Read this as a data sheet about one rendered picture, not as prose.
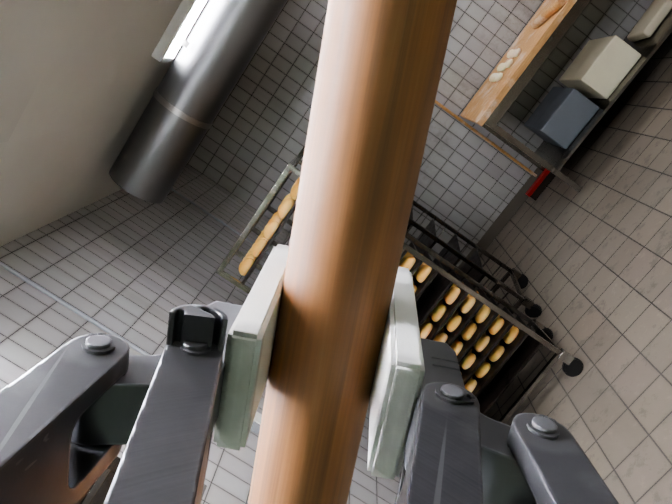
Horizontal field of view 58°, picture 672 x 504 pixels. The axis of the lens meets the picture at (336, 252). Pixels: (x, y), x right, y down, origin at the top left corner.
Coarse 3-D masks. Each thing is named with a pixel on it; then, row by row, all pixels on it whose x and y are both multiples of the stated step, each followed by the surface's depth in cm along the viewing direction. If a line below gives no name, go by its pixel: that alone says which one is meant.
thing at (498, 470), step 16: (432, 352) 16; (448, 352) 16; (432, 368) 15; (448, 368) 15; (416, 400) 13; (416, 416) 13; (480, 416) 13; (496, 432) 13; (496, 448) 12; (496, 464) 12; (512, 464) 12; (496, 480) 12; (512, 480) 12; (496, 496) 12; (512, 496) 12; (528, 496) 12
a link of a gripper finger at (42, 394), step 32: (64, 352) 12; (96, 352) 12; (128, 352) 12; (32, 384) 11; (64, 384) 11; (96, 384) 11; (0, 416) 10; (32, 416) 10; (64, 416) 10; (0, 448) 9; (32, 448) 9; (64, 448) 10; (96, 448) 12; (0, 480) 9; (32, 480) 10; (64, 480) 11; (96, 480) 12
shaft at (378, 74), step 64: (384, 0) 13; (448, 0) 14; (320, 64) 14; (384, 64) 13; (320, 128) 14; (384, 128) 14; (320, 192) 15; (384, 192) 14; (320, 256) 15; (384, 256) 15; (320, 320) 15; (384, 320) 16; (320, 384) 16; (320, 448) 16
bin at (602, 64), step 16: (592, 48) 440; (608, 48) 415; (624, 48) 414; (576, 64) 451; (592, 64) 418; (608, 64) 417; (624, 64) 417; (560, 80) 465; (576, 80) 432; (592, 80) 421; (608, 80) 420; (592, 96) 444; (608, 96) 423
